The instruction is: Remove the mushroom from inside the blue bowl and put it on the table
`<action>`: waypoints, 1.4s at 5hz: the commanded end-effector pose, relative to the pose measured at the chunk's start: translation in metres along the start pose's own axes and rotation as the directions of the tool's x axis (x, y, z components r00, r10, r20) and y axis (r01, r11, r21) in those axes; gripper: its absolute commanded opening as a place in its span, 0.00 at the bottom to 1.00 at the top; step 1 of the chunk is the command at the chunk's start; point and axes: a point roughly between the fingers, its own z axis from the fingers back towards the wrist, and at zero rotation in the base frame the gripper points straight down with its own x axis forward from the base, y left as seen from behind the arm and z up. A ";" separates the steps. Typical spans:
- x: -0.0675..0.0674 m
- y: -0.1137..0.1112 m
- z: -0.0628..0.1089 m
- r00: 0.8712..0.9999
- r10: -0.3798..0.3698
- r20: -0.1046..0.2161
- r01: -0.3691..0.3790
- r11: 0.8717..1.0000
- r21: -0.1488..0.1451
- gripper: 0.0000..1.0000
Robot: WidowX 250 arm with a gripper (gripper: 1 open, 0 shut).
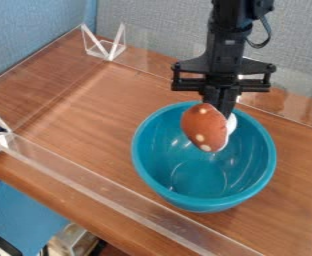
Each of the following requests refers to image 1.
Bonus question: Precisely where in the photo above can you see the clear acrylic table barrier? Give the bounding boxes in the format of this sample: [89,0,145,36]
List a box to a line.
[0,30,312,256]

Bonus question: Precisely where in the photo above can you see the blue plastic bowl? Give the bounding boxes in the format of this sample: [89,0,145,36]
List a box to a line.
[131,101,277,213]

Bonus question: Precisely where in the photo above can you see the clear acrylic corner bracket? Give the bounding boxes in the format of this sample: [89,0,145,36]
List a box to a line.
[80,23,127,61]

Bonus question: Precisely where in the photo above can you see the brown and white toy mushroom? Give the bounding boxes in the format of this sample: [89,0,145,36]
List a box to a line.
[181,103,238,152]

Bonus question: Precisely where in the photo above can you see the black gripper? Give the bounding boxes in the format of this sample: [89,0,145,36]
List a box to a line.
[171,55,277,118]

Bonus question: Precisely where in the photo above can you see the grey metal frame piece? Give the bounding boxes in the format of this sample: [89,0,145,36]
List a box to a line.
[48,223,99,256]

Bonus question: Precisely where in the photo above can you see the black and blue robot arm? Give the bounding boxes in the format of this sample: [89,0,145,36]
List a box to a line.
[171,0,277,118]

